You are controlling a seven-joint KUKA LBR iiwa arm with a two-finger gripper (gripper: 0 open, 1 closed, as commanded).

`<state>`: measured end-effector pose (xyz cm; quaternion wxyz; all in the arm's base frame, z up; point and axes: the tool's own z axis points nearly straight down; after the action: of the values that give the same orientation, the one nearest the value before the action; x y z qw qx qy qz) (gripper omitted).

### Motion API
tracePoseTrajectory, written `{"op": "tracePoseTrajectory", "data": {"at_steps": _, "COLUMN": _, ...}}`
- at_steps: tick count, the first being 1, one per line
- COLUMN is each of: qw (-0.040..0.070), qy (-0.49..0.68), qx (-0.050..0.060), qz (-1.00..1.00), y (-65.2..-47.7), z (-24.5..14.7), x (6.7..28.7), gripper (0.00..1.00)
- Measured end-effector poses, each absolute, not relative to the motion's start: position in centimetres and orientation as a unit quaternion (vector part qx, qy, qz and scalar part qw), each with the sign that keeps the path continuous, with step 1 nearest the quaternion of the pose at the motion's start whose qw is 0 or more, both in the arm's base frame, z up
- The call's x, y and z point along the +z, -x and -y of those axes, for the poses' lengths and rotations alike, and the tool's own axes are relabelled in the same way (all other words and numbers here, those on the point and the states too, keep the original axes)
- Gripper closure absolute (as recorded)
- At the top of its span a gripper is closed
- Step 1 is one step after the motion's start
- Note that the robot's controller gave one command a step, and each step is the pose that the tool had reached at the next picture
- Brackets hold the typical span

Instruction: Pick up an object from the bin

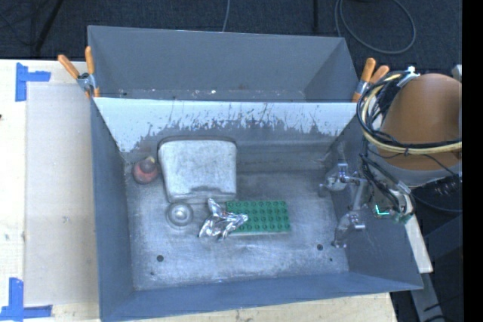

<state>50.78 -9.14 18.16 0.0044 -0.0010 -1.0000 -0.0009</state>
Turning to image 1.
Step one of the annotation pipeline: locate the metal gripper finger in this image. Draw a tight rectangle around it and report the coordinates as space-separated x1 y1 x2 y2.
331 211 367 249
318 161 359 199

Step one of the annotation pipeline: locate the dark green studded flat block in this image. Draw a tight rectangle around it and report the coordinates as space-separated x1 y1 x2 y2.
224 199 293 237

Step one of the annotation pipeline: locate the crumpled clear plastic wrapper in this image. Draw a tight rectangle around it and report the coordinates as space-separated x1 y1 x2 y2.
198 198 250 242

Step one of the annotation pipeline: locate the grey metal bin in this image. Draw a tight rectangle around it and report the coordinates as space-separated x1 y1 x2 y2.
87 25 424 322

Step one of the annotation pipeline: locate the clear round glass thing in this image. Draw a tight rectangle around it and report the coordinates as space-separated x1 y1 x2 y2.
165 201 195 229

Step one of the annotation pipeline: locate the red-brown toy fruit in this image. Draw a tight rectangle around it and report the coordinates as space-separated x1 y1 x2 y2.
131 155 160 186

